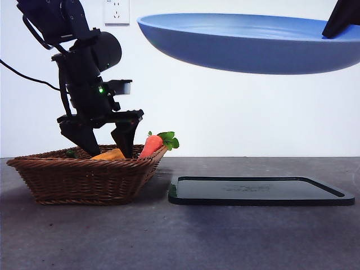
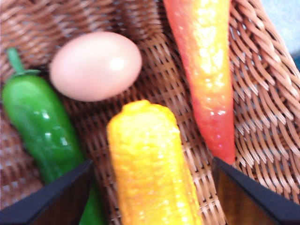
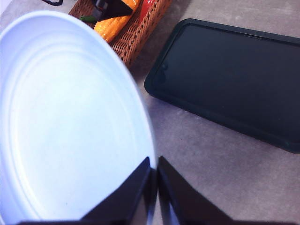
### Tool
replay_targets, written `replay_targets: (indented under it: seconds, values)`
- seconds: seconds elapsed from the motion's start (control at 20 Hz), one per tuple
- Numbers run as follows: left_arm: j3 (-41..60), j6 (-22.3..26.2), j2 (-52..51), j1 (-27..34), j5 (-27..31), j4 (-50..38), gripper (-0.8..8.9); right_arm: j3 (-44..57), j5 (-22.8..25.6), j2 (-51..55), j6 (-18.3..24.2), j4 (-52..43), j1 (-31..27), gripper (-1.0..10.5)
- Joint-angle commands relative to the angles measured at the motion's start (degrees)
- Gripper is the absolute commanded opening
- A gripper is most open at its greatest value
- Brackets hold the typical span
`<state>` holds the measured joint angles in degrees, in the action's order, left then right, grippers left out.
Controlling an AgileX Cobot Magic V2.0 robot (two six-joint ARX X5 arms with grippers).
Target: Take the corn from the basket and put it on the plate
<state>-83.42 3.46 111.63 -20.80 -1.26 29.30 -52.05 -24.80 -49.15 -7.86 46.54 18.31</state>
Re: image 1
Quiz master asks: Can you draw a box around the yellow corn cob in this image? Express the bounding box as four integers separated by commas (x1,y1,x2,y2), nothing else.
90,148,126,161

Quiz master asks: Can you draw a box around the white wall socket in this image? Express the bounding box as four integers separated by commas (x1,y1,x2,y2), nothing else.
105,0,131,27

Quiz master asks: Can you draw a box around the black cutting board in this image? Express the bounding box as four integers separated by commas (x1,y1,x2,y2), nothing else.
168,175,356,207

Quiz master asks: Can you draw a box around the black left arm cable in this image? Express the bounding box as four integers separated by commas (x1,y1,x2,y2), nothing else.
0,58,61,92

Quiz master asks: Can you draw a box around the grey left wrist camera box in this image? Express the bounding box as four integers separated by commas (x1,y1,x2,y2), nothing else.
108,79,133,96

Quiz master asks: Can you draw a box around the orange carrot with green leaves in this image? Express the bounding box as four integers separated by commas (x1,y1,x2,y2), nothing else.
138,130,181,161

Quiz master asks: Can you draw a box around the brown wicker basket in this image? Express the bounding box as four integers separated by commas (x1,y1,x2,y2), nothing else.
6,144,169,205

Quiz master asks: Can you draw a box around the blue round plate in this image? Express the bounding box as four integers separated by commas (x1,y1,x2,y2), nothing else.
137,13,360,75

